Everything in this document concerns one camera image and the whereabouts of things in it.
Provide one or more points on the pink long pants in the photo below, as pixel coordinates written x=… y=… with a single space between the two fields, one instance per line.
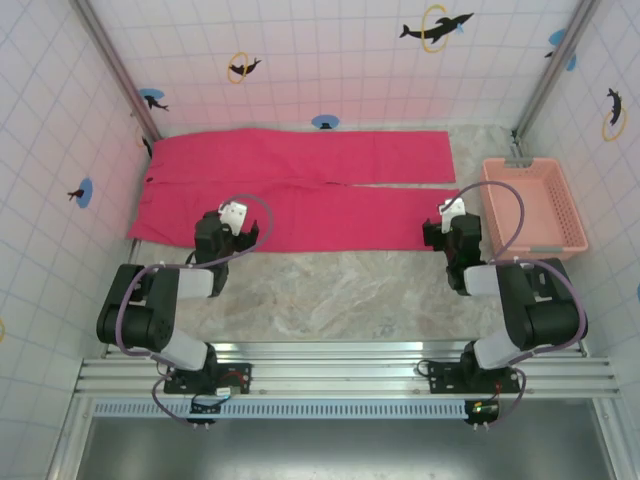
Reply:
x=310 y=190

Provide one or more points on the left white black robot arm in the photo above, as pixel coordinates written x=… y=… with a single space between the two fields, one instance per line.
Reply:
x=162 y=295

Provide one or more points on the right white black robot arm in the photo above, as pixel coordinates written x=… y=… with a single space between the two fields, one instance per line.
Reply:
x=525 y=305

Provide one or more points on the pink plastic perforated basket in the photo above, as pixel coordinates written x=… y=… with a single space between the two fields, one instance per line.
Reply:
x=530 y=205

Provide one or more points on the blue circle dark fish sticker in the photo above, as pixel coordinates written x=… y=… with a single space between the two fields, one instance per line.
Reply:
x=82 y=192

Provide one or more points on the blue oval black dolphin sticker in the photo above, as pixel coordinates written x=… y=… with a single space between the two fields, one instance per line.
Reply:
x=152 y=99

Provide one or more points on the right small circuit board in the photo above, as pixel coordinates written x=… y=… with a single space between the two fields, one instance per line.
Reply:
x=482 y=410

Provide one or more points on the small circuit board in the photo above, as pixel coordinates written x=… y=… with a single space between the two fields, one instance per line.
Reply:
x=482 y=410
x=205 y=410

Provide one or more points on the left small circuit board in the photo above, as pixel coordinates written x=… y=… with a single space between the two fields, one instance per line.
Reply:
x=205 y=410

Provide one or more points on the blue patches dolphin sticker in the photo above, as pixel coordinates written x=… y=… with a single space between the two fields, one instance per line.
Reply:
x=560 y=40

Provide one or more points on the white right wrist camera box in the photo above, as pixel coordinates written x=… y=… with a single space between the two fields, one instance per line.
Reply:
x=452 y=212

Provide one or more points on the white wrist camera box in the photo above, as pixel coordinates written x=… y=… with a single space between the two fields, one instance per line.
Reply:
x=234 y=214
x=452 y=212

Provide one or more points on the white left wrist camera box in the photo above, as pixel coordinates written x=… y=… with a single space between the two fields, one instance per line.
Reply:
x=234 y=214

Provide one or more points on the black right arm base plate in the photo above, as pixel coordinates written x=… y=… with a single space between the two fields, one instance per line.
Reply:
x=442 y=375

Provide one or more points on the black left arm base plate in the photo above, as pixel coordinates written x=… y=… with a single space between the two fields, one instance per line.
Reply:
x=235 y=377

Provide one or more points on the aluminium side rail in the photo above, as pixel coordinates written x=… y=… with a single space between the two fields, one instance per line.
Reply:
x=577 y=345

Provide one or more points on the aluminium mounting rail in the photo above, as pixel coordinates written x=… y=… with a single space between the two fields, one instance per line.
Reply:
x=340 y=372

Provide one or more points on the aluminium frame post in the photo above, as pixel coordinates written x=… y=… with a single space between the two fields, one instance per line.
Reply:
x=120 y=70
x=555 y=70

